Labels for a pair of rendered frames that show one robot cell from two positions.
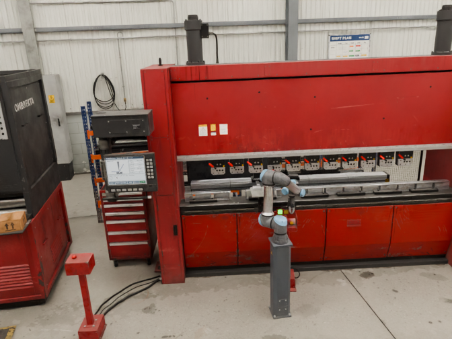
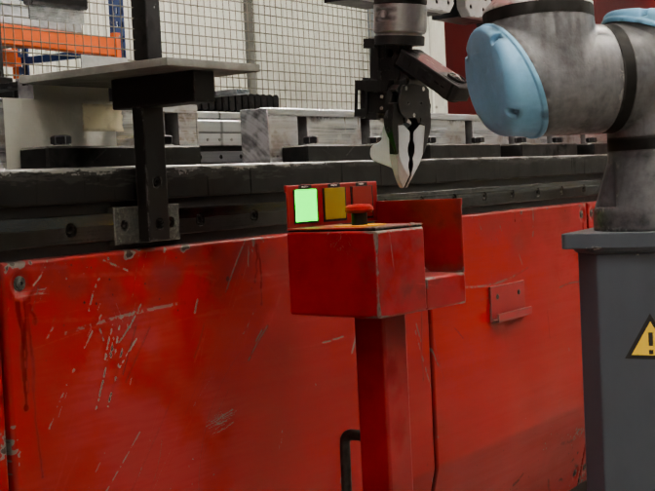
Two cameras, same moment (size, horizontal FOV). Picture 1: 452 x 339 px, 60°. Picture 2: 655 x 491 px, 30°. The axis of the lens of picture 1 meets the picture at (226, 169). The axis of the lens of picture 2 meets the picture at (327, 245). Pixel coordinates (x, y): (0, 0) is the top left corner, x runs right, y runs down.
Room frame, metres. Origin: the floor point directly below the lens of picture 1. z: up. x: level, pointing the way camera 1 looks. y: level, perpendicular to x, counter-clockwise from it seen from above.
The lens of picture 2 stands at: (2.66, 0.82, 0.84)
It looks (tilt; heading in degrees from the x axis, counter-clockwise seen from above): 3 degrees down; 306
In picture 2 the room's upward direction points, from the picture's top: 3 degrees counter-clockwise
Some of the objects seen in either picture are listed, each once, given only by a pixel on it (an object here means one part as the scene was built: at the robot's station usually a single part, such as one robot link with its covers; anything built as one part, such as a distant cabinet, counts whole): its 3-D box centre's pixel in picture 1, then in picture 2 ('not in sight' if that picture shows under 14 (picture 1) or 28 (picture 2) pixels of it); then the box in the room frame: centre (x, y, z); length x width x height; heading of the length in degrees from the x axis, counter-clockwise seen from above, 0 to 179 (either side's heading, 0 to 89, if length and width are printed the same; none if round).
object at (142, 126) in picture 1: (127, 158); not in sight; (3.45, 0.90, 1.53); 0.51 x 0.25 x 0.85; 90
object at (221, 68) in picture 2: (259, 192); (138, 74); (3.81, -0.34, 1.00); 0.26 x 0.18 x 0.01; 1
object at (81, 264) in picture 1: (85, 296); not in sight; (2.95, 1.29, 0.41); 0.25 x 0.20 x 0.83; 1
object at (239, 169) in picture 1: (236, 165); not in sight; (3.95, -0.12, 1.26); 0.15 x 0.09 x 0.17; 91
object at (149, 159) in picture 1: (132, 171); not in sight; (3.36, 0.85, 1.42); 0.45 x 0.12 x 0.36; 90
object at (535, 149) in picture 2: (387, 192); (540, 150); (3.93, -1.75, 0.89); 0.30 x 0.05 x 0.03; 91
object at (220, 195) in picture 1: (208, 196); not in sight; (3.94, 0.21, 0.92); 0.50 x 0.06 x 0.10; 91
